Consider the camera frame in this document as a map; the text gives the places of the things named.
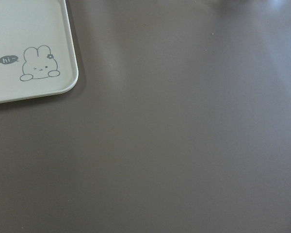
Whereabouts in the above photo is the cream tray with bunny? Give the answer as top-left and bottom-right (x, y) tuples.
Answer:
(0, 0), (79, 103)

